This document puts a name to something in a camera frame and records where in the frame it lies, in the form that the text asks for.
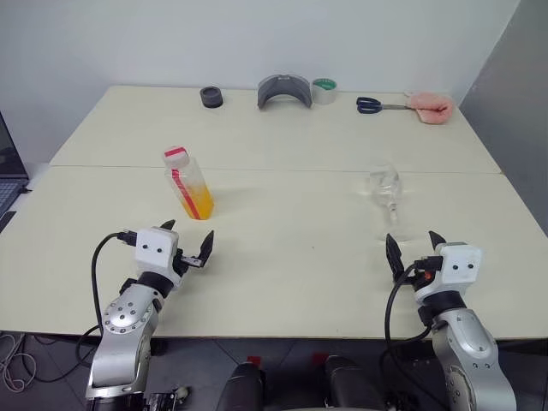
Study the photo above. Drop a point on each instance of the grey curved plastic piece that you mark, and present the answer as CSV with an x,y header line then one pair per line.
x,y
267,92

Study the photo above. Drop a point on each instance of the dark rounded shape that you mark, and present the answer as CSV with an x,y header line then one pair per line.
x,y
244,385

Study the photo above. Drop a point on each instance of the clear wine glass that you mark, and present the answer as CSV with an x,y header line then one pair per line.
x,y
385,184

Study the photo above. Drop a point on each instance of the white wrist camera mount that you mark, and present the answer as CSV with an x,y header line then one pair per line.
x,y
460,263
154,250

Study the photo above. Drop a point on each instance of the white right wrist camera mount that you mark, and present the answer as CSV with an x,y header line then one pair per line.
x,y
460,263

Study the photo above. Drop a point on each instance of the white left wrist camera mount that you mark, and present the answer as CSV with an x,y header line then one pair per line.
x,y
154,250

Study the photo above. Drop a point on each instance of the grey laptop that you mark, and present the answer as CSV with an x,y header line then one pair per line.
x,y
10,171

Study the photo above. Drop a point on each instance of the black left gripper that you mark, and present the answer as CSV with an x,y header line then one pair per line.
x,y
183,262

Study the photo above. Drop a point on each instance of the pink cloth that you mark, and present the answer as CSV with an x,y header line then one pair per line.
x,y
432,107

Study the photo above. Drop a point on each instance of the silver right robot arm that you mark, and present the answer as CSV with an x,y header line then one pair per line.
x,y
466,342

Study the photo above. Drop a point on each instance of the white bottle cap red tape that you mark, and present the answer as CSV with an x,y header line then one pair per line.
x,y
175,156

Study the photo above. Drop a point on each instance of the clear tape roll green core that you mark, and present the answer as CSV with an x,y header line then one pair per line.
x,y
324,92

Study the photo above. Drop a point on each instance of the black round lid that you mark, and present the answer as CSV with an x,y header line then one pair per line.
x,y
212,97

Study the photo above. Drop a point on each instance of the bottle with orange liquid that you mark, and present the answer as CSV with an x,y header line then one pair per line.
x,y
198,201

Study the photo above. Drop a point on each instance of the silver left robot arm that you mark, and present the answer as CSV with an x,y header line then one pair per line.
x,y
124,338

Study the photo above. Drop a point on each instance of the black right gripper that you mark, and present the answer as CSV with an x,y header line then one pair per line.
x,y
407,278

